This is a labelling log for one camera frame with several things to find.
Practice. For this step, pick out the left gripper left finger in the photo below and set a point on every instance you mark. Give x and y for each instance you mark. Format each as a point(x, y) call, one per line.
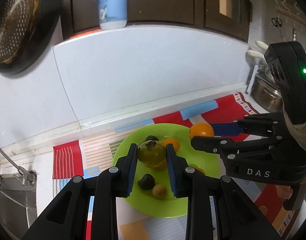
point(66, 215)

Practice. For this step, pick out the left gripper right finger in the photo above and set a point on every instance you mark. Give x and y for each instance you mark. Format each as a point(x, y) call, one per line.
point(217, 207)

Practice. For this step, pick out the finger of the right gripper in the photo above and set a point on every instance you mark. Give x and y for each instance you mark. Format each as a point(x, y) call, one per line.
point(277, 146)
point(266, 124)

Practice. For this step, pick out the large orange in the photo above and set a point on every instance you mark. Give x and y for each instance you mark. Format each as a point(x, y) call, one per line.
point(201, 130)

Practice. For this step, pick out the green yellow round fruit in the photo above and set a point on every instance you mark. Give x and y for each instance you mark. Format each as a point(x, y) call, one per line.
point(151, 153)

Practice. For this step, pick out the chrome kitchen faucet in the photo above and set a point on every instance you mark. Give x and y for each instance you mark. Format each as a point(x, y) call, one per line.
point(25, 177)

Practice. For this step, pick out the right hand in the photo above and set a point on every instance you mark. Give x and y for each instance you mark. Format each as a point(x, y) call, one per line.
point(285, 193)

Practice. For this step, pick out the dish rack shelf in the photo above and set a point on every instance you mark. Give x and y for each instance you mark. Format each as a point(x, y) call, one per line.
point(261, 72)

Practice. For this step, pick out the steel cooking pot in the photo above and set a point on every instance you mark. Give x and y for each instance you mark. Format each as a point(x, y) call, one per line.
point(265, 96)

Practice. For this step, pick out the brownish small fruit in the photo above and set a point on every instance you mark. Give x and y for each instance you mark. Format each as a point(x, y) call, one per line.
point(159, 191)

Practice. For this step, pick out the black scissors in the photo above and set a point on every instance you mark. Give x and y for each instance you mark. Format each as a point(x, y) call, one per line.
point(277, 22)

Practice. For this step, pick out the steel sink basin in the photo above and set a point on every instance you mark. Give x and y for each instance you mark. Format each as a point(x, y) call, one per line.
point(18, 206)

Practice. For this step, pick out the colourful patchwork mat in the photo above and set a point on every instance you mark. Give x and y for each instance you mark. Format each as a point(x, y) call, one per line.
point(141, 216)

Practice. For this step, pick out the green plate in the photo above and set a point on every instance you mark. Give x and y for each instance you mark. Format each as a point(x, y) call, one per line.
point(168, 179)

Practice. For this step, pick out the small orange tangerine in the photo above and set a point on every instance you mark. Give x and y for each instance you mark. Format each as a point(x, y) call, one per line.
point(174, 142)

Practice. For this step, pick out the dark plum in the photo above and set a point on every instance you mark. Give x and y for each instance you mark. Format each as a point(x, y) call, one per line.
point(151, 137)
point(147, 182)

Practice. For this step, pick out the dark wooden cabinet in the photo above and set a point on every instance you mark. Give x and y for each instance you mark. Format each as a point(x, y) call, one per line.
point(230, 17)

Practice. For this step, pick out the blue white soap bottle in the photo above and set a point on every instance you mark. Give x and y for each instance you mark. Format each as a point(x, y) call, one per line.
point(113, 14)

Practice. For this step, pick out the brass strainer ladle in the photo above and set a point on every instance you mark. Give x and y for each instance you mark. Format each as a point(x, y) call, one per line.
point(17, 19)

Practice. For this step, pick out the black frying pan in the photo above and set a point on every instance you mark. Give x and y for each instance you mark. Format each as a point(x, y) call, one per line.
point(47, 18)

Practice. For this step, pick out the cream pan handle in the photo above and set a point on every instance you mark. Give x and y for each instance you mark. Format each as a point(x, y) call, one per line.
point(256, 54)
point(261, 44)

